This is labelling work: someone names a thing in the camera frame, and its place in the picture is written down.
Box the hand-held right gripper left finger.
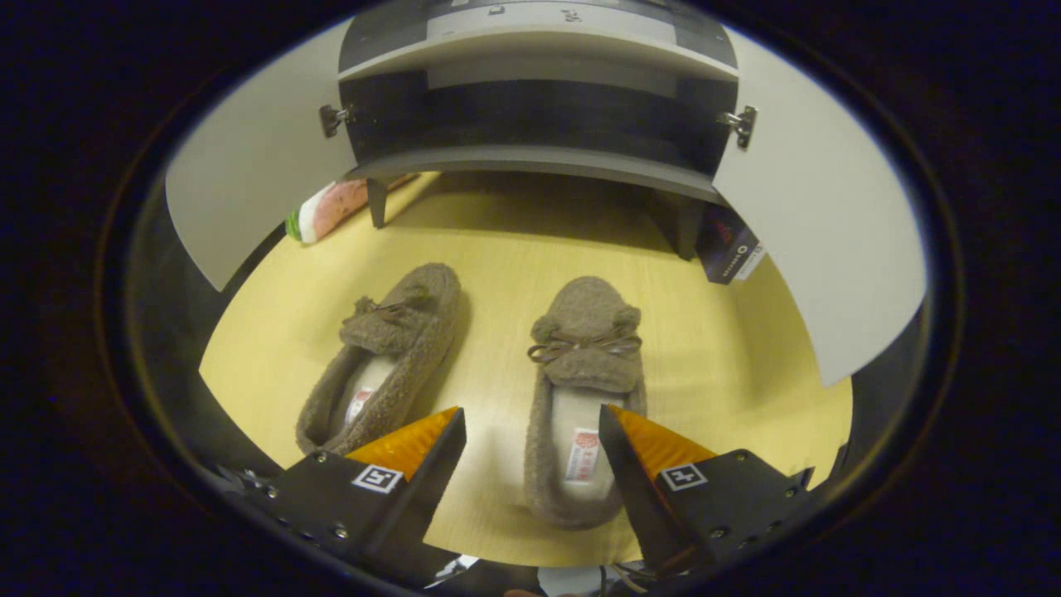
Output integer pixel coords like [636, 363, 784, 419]
[265, 406, 468, 573]

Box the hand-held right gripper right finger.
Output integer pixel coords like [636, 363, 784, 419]
[598, 404, 817, 577]

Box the brown fuzzy shoe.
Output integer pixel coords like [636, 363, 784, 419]
[524, 276, 648, 530]
[296, 262, 463, 457]

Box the white cabinet door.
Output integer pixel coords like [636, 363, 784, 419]
[711, 25, 928, 388]
[164, 17, 374, 293]

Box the grey white shoe cabinet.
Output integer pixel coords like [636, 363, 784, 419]
[336, 0, 740, 262]

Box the silver door hinge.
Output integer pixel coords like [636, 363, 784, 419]
[716, 105, 758, 150]
[319, 103, 359, 138]

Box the dark blue packet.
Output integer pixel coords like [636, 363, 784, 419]
[695, 203, 768, 286]

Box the watermelon slice toy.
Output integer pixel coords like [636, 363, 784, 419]
[286, 178, 371, 245]

